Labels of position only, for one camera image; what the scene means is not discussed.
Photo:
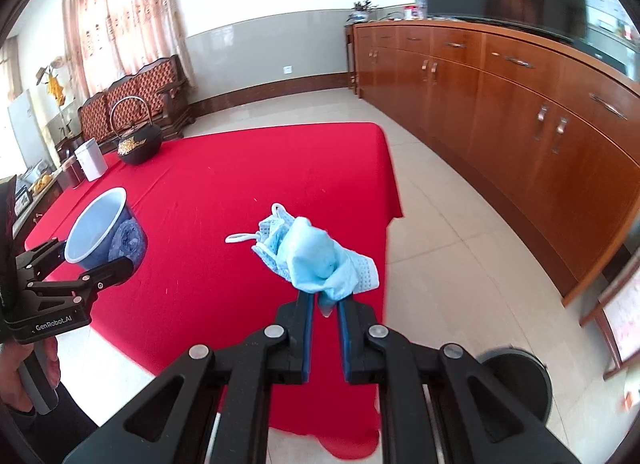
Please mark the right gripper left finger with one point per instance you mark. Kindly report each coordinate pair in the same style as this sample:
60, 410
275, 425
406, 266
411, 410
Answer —
209, 405

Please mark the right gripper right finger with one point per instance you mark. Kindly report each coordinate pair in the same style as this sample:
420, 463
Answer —
439, 405

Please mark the blue white plastic bowl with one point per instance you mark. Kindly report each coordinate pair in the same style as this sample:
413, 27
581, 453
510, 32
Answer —
106, 230

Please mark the light blue cloth mask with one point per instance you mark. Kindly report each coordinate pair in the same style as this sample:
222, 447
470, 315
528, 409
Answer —
310, 259

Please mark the black trash bucket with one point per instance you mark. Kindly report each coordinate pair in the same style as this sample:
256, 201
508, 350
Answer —
524, 375

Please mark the red tablecloth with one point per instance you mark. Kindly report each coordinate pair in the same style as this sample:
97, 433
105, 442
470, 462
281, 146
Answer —
200, 201

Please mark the white canister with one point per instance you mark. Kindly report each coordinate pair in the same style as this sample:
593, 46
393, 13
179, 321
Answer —
91, 160

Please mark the carved wooden side stand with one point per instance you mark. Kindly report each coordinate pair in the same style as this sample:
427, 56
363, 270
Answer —
616, 314

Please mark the black cast iron teapot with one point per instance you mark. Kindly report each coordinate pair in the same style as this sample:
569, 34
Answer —
140, 142

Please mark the wooden lattice bench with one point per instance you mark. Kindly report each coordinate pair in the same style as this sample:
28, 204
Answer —
157, 93

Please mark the long wooden sideboard cabinet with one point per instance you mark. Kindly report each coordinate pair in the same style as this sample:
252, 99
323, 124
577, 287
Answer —
547, 134

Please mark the pink patterned curtain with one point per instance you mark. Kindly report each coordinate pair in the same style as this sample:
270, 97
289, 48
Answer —
107, 39

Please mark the small potted plant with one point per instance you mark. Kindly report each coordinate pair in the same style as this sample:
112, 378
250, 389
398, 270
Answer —
361, 12

